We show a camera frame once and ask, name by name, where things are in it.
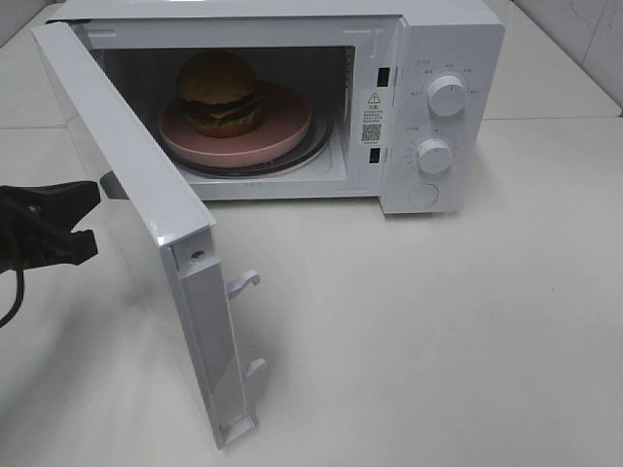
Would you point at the glass microwave turntable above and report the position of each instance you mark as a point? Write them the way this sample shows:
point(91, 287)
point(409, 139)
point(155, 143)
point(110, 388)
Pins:
point(315, 141)

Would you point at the upper white control knob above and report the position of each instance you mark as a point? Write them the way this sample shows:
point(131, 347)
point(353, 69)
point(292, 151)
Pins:
point(446, 94)

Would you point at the white microwave door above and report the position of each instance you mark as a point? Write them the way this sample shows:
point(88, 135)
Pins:
point(161, 229)

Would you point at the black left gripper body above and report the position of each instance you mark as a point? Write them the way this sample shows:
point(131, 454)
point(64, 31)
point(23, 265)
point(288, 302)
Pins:
point(22, 242)

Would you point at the white control knob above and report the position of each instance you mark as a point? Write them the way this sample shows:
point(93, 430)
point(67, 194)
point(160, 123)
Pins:
point(434, 156)
point(446, 94)

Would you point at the toy burger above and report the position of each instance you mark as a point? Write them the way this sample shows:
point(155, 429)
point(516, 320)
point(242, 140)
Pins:
point(219, 94)

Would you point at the white microwave oven body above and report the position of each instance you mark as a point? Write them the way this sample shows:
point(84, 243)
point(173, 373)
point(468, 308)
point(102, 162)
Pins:
point(363, 65)

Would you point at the round door release button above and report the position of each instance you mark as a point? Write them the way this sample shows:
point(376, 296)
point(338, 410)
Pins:
point(424, 195)

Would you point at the lower white control knob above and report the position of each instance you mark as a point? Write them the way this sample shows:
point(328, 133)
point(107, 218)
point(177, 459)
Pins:
point(434, 156)

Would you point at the pink round plate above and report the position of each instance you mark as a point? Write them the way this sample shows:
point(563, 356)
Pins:
point(285, 120)

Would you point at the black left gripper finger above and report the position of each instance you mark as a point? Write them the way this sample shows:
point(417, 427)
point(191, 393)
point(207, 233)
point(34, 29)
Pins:
point(63, 206)
point(67, 248)

